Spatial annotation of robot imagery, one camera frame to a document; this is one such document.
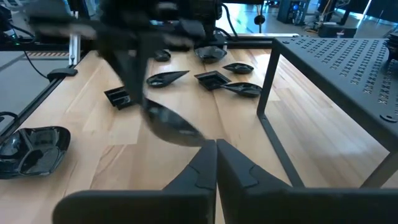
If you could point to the black square mini plate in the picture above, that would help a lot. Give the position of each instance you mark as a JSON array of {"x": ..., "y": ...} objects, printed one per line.
[
  {"x": 116, "y": 98},
  {"x": 212, "y": 81}
]

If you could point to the black stand with knob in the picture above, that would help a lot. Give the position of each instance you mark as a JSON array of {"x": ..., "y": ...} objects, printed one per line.
[{"x": 259, "y": 19}]

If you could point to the black wavy mini plate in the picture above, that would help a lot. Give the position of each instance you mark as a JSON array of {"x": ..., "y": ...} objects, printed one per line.
[
  {"x": 211, "y": 54},
  {"x": 34, "y": 152}
]

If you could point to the white aluminium post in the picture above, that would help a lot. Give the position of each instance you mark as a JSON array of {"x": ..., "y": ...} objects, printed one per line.
[{"x": 74, "y": 40}]

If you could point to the black teardrop mini plate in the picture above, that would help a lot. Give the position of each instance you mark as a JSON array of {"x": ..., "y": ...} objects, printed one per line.
[
  {"x": 245, "y": 90},
  {"x": 162, "y": 56},
  {"x": 161, "y": 80},
  {"x": 171, "y": 124},
  {"x": 238, "y": 68}
]

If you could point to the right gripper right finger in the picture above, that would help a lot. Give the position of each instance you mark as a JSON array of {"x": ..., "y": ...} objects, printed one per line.
[{"x": 280, "y": 208}]

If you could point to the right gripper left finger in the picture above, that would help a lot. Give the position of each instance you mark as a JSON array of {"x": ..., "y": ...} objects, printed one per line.
[{"x": 155, "y": 208}]

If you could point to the black perforated metal shelf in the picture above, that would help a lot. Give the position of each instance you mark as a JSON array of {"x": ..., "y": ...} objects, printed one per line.
[{"x": 342, "y": 62}]

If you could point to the black computer with blue light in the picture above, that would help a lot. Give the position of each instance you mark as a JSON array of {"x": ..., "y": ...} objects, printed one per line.
[{"x": 292, "y": 12}]

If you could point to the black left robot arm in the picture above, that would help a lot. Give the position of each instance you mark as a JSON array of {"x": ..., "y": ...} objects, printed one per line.
[{"x": 214, "y": 18}]

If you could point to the black equipment box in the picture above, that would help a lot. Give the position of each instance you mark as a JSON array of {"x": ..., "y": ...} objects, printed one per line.
[{"x": 337, "y": 31}]

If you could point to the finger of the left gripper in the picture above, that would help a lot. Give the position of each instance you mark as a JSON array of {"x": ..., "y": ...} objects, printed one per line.
[
  {"x": 127, "y": 68},
  {"x": 141, "y": 68}
]

